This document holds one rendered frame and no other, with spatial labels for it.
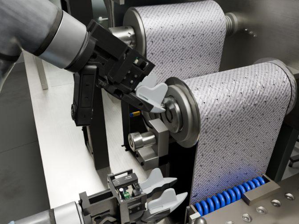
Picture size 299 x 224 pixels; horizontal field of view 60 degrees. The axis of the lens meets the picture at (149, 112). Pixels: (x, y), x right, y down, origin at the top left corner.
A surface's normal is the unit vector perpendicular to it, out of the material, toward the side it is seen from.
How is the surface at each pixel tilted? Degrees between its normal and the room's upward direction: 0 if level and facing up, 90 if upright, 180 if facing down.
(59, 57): 111
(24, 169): 0
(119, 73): 90
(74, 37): 68
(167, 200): 90
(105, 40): 90
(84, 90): 90
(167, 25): 59
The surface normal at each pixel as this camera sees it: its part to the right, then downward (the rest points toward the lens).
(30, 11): 0.63, 0.11
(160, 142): 0.43, 0.48
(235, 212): 0.00, -0.84
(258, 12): -0.90, 0.23
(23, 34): 0.20, 0.73
